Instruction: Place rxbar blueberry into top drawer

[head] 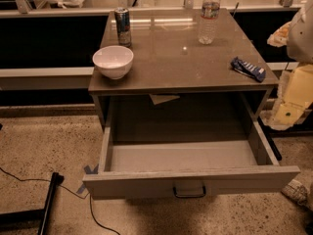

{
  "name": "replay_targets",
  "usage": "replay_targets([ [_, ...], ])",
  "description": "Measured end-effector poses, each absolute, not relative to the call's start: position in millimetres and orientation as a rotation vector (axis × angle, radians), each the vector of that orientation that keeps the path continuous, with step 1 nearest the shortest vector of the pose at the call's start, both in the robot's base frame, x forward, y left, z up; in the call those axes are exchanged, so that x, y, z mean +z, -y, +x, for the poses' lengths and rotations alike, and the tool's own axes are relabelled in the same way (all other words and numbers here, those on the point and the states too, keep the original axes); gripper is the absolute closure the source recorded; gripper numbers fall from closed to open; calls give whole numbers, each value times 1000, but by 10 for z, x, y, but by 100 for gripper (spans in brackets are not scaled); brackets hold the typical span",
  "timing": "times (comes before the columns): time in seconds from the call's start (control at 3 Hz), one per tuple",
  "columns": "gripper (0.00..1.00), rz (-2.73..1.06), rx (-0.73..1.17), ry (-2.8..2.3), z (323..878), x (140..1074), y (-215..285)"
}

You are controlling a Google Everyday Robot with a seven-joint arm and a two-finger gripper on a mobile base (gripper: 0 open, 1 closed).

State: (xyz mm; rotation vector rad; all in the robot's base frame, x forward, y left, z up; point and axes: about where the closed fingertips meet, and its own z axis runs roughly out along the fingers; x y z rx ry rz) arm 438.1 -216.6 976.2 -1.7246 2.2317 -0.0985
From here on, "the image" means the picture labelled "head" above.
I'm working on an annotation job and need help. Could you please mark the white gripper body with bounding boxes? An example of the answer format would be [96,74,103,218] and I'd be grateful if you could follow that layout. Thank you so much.
[261,64,313,130]

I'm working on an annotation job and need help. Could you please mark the blue rxbar blueberry wrapper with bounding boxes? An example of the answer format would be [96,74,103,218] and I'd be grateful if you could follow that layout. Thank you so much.
[231,57,266,82]

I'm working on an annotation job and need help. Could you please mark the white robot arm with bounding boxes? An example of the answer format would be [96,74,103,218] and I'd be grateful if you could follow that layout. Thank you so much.
[266,0,313,130]

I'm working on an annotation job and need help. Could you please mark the open grey top drawer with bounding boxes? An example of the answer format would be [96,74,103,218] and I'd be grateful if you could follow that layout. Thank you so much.
[85,111,299,199]

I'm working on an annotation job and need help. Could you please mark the grey cabinet table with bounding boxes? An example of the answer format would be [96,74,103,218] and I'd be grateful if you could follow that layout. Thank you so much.
[88,10,278,131]

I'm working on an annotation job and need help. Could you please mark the clear plastic water bottle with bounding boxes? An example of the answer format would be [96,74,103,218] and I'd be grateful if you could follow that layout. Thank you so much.
[198,0,221,45]

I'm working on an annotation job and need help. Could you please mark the paper label under tabletop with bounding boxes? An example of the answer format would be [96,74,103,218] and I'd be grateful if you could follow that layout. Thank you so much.
[150,94,179,105]

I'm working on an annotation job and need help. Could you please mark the white ceramic bowl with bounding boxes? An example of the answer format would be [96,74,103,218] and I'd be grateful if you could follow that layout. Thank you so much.
[93,45,134,79]

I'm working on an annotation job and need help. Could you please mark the silver blue drink can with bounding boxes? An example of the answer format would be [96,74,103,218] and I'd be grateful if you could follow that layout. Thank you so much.
[114,7,132,47]

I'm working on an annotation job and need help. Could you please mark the blue tape cross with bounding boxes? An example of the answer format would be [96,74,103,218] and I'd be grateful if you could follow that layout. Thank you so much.
[76,164,99,194]

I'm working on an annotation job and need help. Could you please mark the black metal stand leg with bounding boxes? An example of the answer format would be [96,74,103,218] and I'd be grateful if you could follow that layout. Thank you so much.
[0,172,64,235]

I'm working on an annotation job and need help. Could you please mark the black drawer handle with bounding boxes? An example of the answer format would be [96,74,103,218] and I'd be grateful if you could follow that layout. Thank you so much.
[172,186,206,199]

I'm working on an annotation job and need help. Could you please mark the black floor cable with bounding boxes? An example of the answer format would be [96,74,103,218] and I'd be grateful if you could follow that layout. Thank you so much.
[0,166,121,235]

